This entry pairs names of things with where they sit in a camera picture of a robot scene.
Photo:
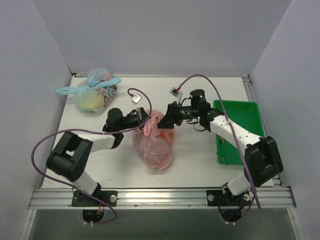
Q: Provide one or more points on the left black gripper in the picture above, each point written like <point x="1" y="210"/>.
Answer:
<point x="140" y="116"/>

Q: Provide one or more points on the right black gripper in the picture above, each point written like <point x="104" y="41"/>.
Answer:
<point x="175" y="115"/>

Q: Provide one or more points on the pink plastic bag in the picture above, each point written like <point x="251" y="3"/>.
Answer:
<point x="155" y="146"/>

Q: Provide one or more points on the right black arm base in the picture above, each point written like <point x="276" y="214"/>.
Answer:
<point x="223" y="198"/>

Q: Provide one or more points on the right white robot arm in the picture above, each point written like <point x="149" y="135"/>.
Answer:
<point x="260" y="155"/>

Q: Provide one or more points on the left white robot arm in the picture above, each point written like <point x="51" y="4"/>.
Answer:
<point x="70" y="155"/>

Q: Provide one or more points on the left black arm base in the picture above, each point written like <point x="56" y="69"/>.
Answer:
<point x="81" y="199"/>

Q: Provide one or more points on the blue tied plastic bag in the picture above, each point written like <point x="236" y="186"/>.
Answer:
<point x="95" y="93"/>

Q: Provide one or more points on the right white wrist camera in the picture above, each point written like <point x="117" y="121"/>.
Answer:
<point x="176" y="92"/>

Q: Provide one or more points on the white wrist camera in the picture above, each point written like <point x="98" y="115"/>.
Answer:
<point x="176" y="92"/>
<point x="135" y="99"/>

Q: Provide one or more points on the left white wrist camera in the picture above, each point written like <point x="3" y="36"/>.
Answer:
<point x="135" y="99"/>

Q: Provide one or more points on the aluminium front rail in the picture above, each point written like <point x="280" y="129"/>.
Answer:
<point x="159" y="199"/>

